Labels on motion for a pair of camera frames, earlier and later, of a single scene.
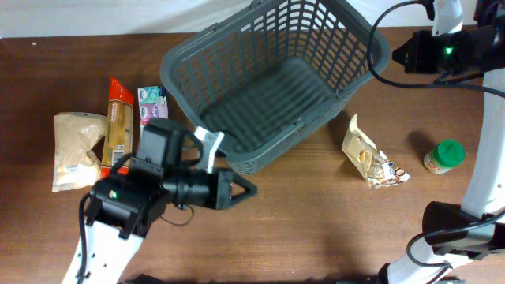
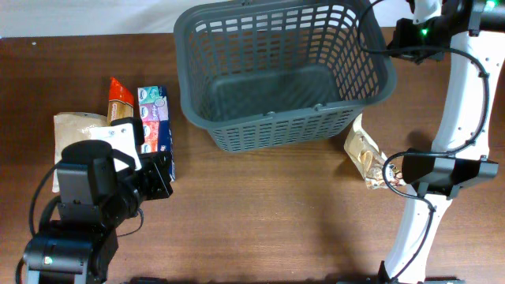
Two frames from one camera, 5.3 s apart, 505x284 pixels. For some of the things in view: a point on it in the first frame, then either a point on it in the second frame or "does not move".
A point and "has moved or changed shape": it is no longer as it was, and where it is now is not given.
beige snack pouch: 379,170 does not move
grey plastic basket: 267,67 has moved or changed shape
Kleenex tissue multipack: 153,103 does not move
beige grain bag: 75,134 does not move
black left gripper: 221,183 → 155,174
